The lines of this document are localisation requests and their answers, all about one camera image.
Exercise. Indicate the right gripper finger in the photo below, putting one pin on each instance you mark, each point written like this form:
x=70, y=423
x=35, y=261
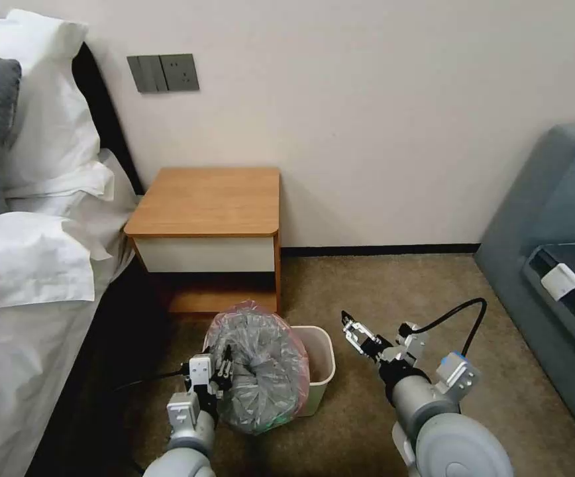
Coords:
x=357, y=325
x=359, y=345

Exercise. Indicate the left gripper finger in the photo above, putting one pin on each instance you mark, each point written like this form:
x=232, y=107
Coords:
x=221, y=372
x=229, y=365

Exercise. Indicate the translucent pink garbage bag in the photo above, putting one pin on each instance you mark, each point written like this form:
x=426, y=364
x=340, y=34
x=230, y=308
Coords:
x=257, y=358

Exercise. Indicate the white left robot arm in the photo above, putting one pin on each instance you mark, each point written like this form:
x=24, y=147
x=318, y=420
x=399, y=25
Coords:
x=188, y=447

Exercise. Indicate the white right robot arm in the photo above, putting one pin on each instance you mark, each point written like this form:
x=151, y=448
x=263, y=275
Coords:
x=419, y=397

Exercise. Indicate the white plastic trash can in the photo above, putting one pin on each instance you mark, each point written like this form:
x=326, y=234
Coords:
x=323, y=392

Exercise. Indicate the black baseboard strip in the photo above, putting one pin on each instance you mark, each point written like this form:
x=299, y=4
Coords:
x=382, y=249

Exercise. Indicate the wooden nightstand with white drawer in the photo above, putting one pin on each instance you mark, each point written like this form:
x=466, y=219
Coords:
x=208, y=203

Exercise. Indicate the white tag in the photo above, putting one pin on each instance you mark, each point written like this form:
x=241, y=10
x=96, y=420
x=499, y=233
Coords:
x=561, y=282

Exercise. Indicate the blue-grey sofa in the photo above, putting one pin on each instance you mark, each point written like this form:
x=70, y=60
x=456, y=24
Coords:
x=541, y=208

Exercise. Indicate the white duvet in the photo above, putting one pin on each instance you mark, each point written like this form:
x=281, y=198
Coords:
x=24, y=258

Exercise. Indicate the flat white pillow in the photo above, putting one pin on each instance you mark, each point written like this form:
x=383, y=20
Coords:
x=79, y=186

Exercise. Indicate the black bed headboard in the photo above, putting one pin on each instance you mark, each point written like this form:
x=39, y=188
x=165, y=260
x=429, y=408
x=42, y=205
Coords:
x=111, y=124

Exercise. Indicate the large white pillow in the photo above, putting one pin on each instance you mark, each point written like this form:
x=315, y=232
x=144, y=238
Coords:
x=54, y=114

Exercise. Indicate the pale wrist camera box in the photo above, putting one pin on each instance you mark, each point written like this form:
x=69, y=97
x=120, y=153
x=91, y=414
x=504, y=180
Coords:
x=202, y=370

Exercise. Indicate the dark bed frame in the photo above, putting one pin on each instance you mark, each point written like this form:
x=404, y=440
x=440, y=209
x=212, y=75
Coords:
x=98, y=358

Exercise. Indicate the grey wall switch socket panel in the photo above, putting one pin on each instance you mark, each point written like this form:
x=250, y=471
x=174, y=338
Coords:
x=163, y=73

